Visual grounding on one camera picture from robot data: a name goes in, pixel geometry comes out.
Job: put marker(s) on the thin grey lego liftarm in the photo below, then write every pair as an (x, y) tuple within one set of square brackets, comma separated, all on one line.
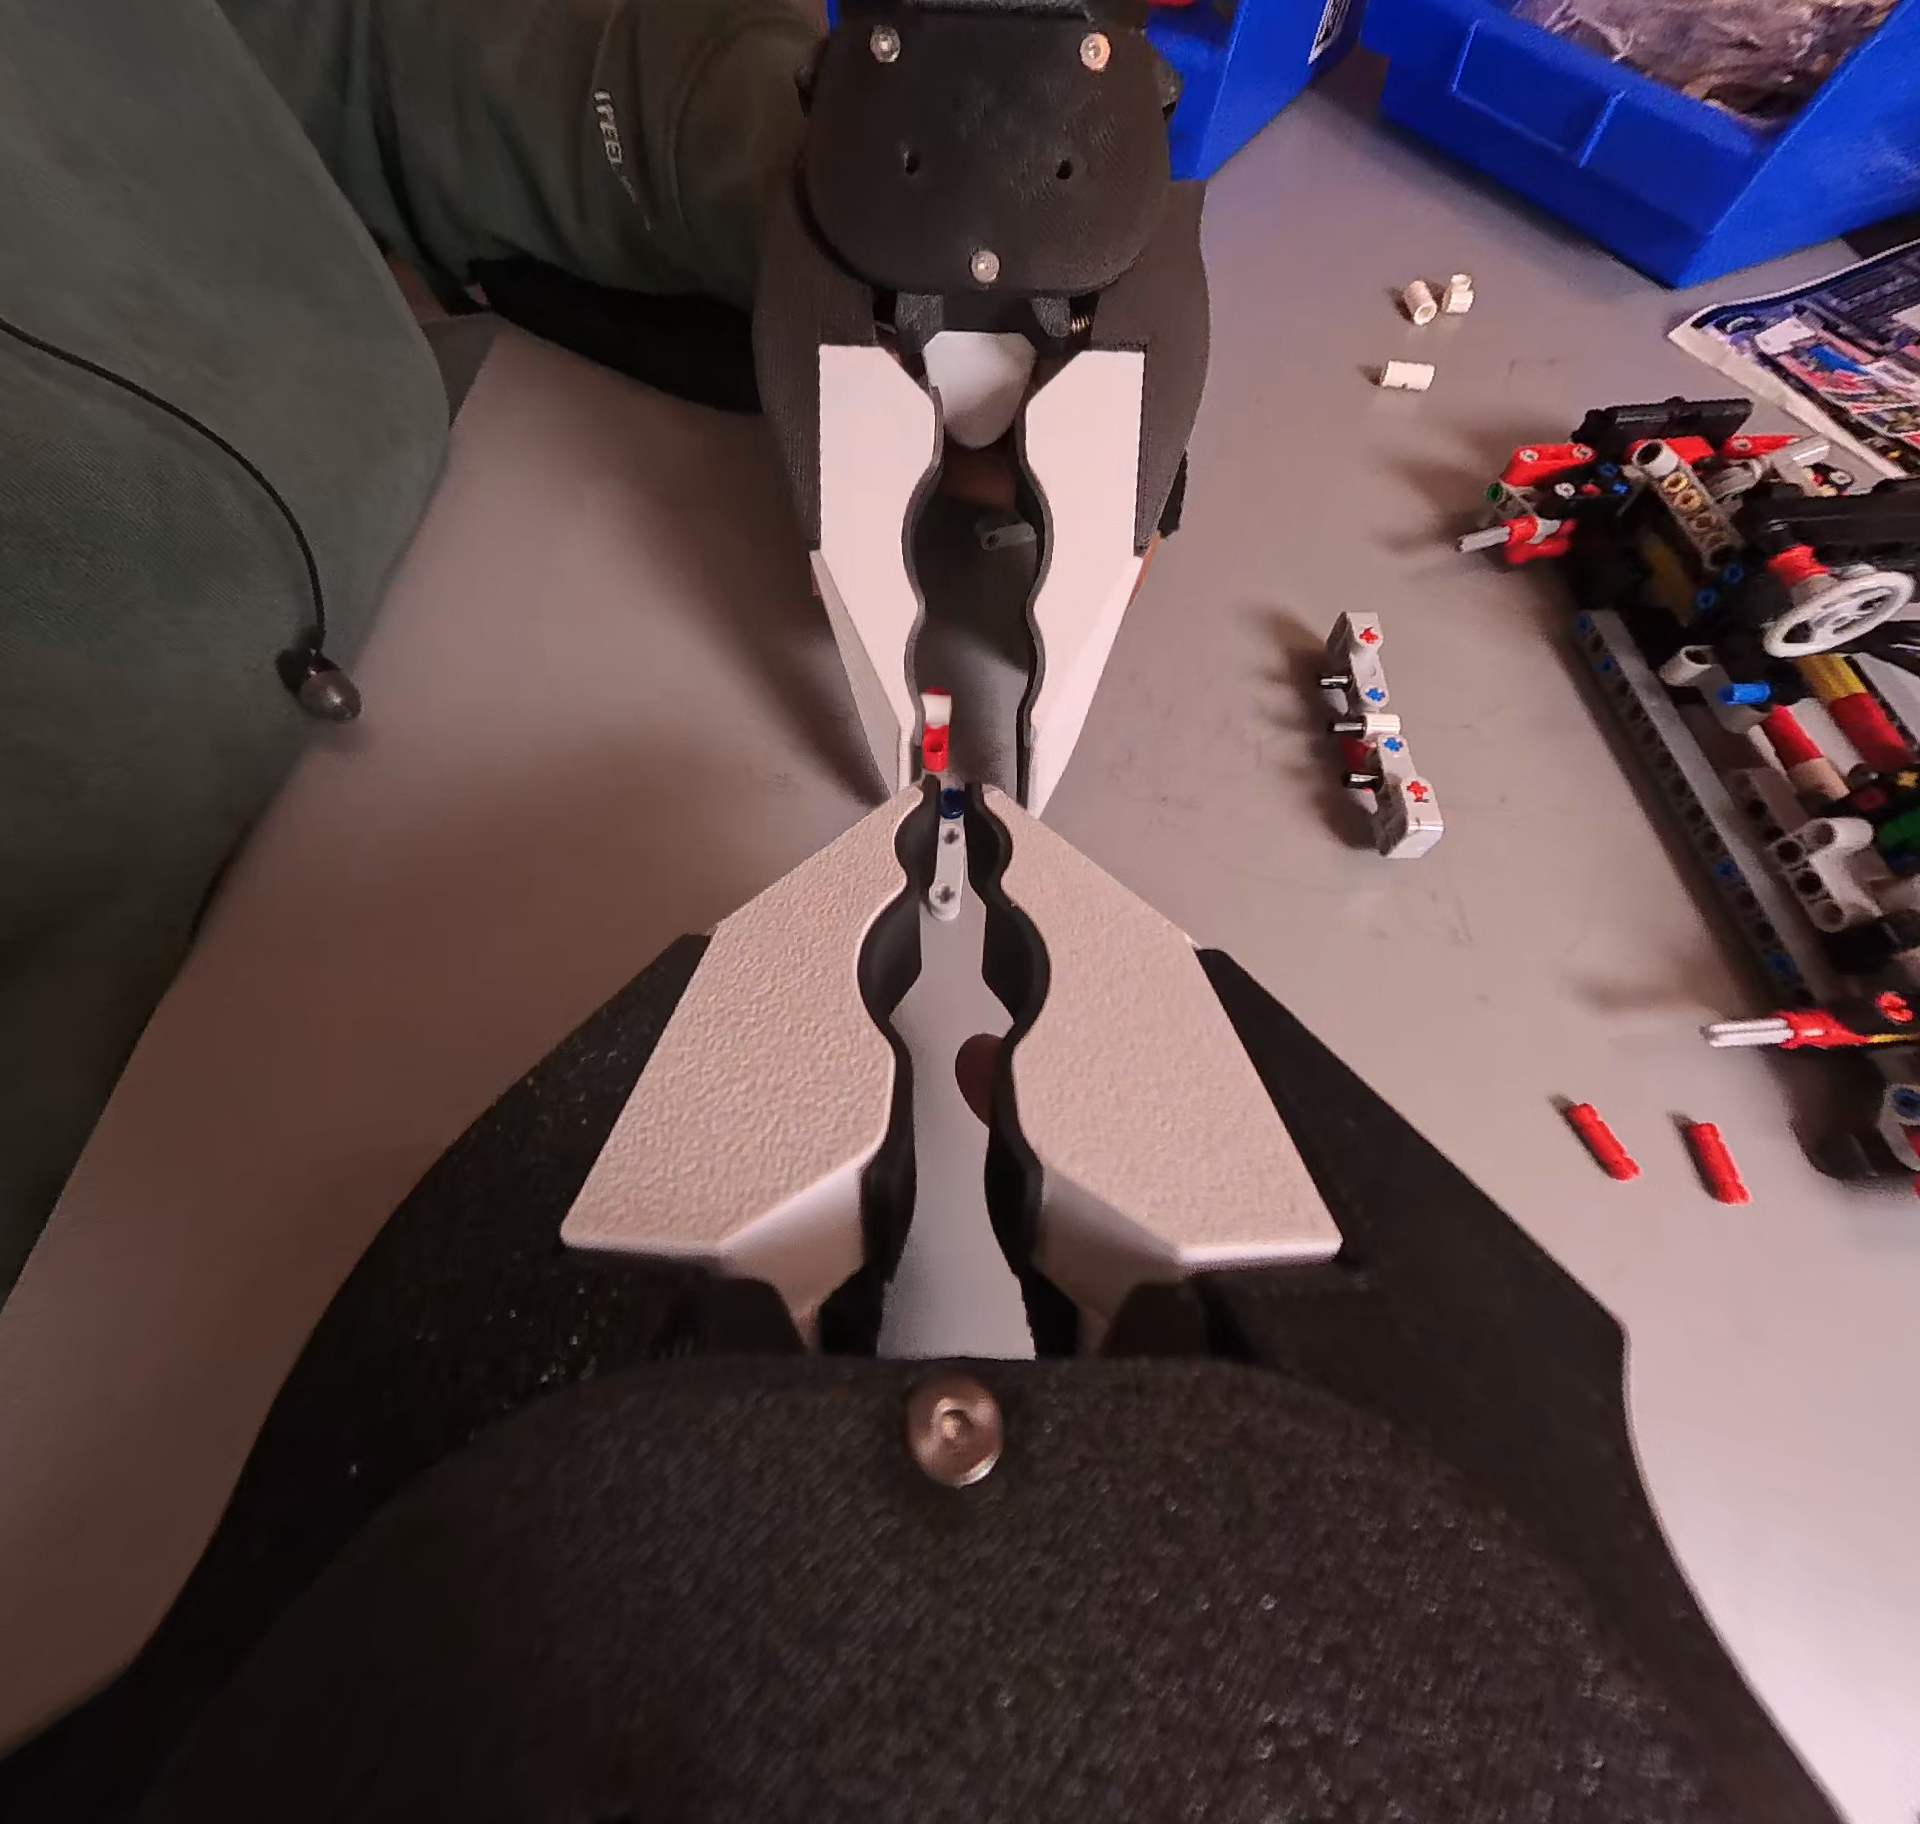
[(948, 880)]

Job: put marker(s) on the Lego instruction booklet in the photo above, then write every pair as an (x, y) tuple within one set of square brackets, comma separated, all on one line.
[(1830, 338)]

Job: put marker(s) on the blue plastic storage bin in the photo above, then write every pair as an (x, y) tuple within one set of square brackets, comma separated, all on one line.
[(1575, 128), (1246, 69)]

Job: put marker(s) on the red lego liftarm white bush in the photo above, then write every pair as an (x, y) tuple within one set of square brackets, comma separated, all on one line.
[(937, 726)]

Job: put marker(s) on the red lego pin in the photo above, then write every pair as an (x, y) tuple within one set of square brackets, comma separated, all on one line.
[(1716, 1159), (1602, 1139)]

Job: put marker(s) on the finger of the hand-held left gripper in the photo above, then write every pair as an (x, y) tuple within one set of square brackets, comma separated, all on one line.
[(1096, 473), (862, 473)]

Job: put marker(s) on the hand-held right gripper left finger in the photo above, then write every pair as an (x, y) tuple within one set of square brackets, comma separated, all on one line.
[(736, 1090)]

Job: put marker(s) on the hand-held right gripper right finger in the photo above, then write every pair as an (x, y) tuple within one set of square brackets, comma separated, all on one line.
[(1171, 1104)]

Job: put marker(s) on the grey lego beam subassembly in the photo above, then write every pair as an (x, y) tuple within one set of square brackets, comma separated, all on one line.
[(1411, 803)]

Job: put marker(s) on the black chair armrest pad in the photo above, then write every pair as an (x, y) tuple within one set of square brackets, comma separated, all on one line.
[(600, 338)]

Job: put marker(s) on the lego car chassis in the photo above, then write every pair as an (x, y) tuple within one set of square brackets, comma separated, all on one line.
[(1665, 744)]

